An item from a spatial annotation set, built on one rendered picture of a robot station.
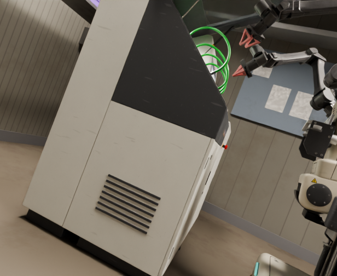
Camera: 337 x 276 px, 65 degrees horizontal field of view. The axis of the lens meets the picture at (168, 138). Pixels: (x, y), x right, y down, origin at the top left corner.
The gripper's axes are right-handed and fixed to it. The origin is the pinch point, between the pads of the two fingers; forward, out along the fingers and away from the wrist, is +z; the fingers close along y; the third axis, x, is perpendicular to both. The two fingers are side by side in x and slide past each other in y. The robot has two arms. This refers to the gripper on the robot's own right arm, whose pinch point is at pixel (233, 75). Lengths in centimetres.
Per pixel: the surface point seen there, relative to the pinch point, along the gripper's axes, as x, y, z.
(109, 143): 46, -22, 67
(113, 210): 42, -54, 78
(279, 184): -182, -59, 19
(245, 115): -171, 30, 19
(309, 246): -188, -129, 19
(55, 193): 51, -35, 106
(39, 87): -34, 128, 203
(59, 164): 52, -22, 98
